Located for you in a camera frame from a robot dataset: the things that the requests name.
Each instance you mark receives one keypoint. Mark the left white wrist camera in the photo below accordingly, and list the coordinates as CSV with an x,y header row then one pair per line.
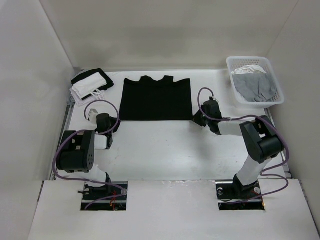
x,y
92,116

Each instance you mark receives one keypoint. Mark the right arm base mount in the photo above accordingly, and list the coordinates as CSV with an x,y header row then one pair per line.
x,y
232,199

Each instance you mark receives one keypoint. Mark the folded white tank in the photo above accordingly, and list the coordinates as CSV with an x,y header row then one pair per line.
x,y
84,87
93,96

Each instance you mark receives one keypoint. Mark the folded black tank top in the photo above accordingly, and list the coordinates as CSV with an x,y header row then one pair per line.
x,y
86,73

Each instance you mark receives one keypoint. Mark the bottom folded white tank top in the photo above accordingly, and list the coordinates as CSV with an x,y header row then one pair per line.
x,y
93,96

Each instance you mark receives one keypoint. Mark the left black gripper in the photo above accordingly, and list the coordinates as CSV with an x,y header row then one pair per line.
x,y
114,120

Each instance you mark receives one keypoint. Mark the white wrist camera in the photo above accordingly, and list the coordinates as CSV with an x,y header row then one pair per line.
x,y
92,116
213,98

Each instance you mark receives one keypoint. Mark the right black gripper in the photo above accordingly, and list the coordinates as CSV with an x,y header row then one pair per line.
x,y
196,118

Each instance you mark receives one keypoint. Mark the metal table rail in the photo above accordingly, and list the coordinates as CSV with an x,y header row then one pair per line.
x,y
65,126
283,170

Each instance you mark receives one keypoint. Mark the white tank top in basket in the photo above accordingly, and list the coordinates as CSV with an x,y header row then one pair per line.
x,y
248,69

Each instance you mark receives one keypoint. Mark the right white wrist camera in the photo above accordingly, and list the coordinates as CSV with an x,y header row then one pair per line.
x,y
213,98

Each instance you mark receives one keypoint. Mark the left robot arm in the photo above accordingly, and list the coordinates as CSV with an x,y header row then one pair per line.
x,y
77,157

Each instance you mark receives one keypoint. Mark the black tank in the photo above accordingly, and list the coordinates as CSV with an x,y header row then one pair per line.
x,y
156,100
86,73

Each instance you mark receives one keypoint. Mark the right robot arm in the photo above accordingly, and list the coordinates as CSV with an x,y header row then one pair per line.
x,y
260,139

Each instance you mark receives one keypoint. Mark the right metal table rail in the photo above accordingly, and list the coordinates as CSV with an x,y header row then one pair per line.
x,y
283,170

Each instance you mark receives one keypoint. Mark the grey tank top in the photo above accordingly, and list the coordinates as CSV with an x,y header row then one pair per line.
x,y
255,87

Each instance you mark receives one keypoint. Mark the white plastic basket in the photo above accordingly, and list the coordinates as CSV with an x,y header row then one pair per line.
x,y
235,62

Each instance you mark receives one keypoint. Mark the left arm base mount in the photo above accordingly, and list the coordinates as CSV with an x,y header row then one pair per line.
x,y
104,198

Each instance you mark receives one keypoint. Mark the left metal table rail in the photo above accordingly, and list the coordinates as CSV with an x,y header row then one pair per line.
x,y
65,126

